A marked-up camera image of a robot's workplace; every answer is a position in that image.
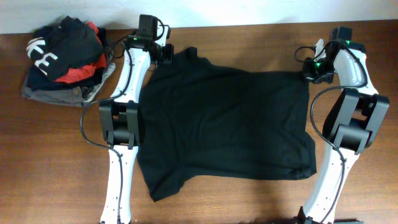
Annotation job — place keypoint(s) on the black shirt with white letters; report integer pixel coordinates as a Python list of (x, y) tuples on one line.
[(71, 44)]

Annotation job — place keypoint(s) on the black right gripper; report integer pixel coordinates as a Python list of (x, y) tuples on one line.
[(308, 74)]

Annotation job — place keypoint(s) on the grey folded garment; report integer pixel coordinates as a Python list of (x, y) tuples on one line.
[(77, 96)]

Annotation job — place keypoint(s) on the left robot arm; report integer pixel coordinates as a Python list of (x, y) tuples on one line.
[(119, 115)]

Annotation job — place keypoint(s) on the red folded garment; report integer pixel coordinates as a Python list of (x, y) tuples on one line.
[(75, 75)]

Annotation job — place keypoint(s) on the black polo shirt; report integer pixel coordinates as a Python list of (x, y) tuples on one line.
[(197, 118)]

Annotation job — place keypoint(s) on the navy folded garment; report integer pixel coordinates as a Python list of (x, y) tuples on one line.
[(36, 80)]

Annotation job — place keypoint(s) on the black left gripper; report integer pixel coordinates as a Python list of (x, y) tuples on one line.
[(168, 56)]

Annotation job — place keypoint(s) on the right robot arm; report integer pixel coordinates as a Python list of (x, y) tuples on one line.
[(352, 124)]

